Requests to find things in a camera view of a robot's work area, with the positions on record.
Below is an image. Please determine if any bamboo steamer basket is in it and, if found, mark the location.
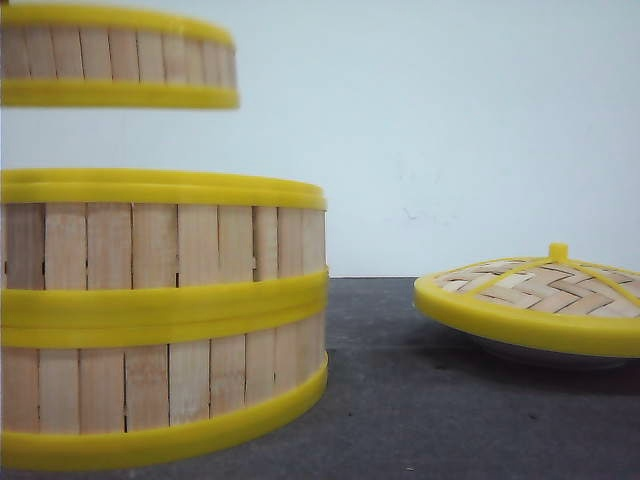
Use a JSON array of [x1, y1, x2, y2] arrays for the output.
[[2, 313, 328, 471], [1, 3, 239, 109], [1, 169, 327, 349]]

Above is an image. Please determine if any white plate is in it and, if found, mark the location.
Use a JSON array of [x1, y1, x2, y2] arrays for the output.
[[474, 338, 629, 371]]

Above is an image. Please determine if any woven bamboo steamer lid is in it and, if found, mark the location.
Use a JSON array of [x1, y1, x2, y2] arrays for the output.
[[414, 243, 639, 359]]

